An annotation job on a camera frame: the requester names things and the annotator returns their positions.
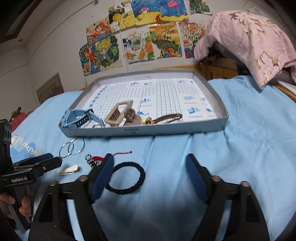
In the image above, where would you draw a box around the white hair clip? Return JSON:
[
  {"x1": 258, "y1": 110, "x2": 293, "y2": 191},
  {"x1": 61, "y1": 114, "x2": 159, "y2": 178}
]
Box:
[{"x1": 57, "y1": 164, "x2": 82, "y2": 176}]

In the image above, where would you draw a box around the silver ring pair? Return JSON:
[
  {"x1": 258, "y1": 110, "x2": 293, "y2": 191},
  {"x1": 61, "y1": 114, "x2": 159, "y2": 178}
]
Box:
[{"x1": 58, "y1": 137, "x2": 86, "y2": 159}]

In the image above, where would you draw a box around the red string striped charm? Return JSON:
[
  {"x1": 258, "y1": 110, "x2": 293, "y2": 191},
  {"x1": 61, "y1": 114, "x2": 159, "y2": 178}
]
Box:
[{"x1": 85, "y1": 151, "x2": 132, "y2": 168}]

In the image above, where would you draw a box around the brown cord beaded bracelet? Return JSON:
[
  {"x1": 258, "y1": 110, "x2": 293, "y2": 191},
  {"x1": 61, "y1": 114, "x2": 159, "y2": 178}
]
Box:
[{"x1": 140, "y1": 113, "x2": 183, "y2": 125}]

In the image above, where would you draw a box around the person's left hand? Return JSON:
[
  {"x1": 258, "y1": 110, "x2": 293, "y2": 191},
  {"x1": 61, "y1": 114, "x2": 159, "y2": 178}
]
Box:
[{"x1": 0, "y1": 185, "x2": 33, "y2": 219}]

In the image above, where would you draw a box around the red checkered cloth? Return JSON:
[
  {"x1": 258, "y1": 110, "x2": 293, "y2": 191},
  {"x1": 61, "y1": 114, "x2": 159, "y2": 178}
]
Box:
[{"x1": 10, "y1": 113, "x2": 26, "y2": 132}]

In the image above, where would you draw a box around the light blue bed sheet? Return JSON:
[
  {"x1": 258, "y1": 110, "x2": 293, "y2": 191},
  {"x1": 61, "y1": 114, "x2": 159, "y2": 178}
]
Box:
[{"x1": 11, "y1": 76, "x2": 295, "y2": 240}]

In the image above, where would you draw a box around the brown wooden door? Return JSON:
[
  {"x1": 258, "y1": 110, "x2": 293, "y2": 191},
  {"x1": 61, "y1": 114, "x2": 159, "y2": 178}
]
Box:
[{"x1": 36, "y1": 73, "x2": 64, "y2": 104}]

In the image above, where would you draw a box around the beige rectangular hair claw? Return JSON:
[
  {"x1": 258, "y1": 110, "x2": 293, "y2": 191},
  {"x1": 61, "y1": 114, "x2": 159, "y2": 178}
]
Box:
[{"x1": 105, "y1": 100, "x2": 142, "y2": 127}]

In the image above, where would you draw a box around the grey grid-lined tray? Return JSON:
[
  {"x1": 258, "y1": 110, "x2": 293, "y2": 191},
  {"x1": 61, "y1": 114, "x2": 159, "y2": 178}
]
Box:
[{"x1": 59, "y1": 69, "x2": 229, "y2": 137}]

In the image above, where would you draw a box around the orange hair girl drawing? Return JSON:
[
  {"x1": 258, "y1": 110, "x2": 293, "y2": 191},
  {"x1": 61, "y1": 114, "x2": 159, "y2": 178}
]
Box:
[{"x1": 79, "y1": 43, "x2": 101, "y2": 76}]

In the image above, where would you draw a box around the anime boy drawing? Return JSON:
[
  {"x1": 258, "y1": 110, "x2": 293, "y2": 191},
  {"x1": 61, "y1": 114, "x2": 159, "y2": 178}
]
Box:
[{"x1": 95, "y1": 35, "x2": 123, "y2": 72}]

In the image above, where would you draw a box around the mermaid girl drawing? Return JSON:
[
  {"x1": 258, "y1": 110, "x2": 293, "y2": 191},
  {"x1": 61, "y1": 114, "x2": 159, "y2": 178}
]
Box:
[{"x1": 85, "y1": 17, "x2": 112, "y2": 44}]

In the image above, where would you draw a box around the pink floral blanket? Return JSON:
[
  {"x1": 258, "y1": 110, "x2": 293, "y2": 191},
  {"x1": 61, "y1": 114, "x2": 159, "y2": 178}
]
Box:
[{"x1": 194, "y1": 11, "x2": 295, "y2": 89}]

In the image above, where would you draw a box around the turtle and fish drawing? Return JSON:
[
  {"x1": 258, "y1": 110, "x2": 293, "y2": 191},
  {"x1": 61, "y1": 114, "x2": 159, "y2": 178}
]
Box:
[{"x1": 122, "y1": 26, "x2": 155, "y2": 64}]

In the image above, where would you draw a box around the sun and beach drawing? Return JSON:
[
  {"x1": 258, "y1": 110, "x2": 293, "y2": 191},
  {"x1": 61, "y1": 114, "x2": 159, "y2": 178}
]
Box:
[{"x1": 108, "y1": 1, "x2": 135, "y2": 33}]

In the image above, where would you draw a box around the colourful crowd drawing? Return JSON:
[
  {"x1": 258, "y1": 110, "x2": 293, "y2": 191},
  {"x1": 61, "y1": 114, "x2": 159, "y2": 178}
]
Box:
[{"x1": 179, "y1": 22, "x2": 206, "y2": 59}]

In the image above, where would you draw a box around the dinosaur landscape drawing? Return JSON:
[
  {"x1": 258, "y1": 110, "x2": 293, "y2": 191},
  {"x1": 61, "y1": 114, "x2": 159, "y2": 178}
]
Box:
[{"x1": 148, "y1": 22, "x2": 182, "y2": 59}]

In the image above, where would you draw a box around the white air conditioner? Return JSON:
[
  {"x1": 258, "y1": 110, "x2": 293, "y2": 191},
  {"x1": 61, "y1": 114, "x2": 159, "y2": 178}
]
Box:
[{"x1": 248, "y1": 7, "x2": 265, "y2": 16}]

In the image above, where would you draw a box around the blue sea jellyfish drawing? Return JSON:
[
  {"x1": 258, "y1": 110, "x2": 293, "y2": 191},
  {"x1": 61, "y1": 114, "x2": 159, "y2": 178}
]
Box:
[{"x1": 130, "y1": 0, "x2": 188, "y2": 26}]

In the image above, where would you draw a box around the red hair character drawing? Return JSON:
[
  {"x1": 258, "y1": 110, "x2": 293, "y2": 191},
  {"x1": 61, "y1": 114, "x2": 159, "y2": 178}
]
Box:
[{"x1": 189, "y1": 0, "x2": 212, "y2": 15}]

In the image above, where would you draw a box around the black fuzzy hair tie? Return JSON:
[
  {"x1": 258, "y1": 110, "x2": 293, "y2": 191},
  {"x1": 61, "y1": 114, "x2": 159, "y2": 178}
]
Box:
[{"x1": 105, "y1": 161, "x2": 147, "y2": 195}]

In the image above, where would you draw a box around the wooden bed rail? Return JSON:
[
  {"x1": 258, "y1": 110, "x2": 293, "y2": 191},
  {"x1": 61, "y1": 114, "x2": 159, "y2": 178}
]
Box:
[{"x1": 199, "y1": 58, "x2": 296, "y2": 103}]

